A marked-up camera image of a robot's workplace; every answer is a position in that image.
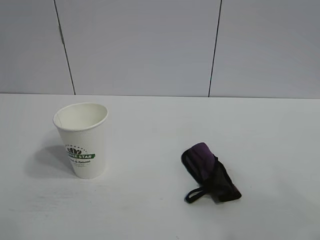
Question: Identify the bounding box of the purple and black cloth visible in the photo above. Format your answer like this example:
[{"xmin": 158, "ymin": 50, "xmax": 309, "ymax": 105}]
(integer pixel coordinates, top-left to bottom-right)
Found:
[{"xmin": 180, "ymin": 141, "xmax": 243, "ymax": 204}]

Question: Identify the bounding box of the white paper coffee cup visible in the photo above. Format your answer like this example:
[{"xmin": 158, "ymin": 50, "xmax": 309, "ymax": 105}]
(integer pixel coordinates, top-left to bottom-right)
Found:
[{"xmin": 52, "ymin": 102, "xmax": 110, "ymax": 180}]

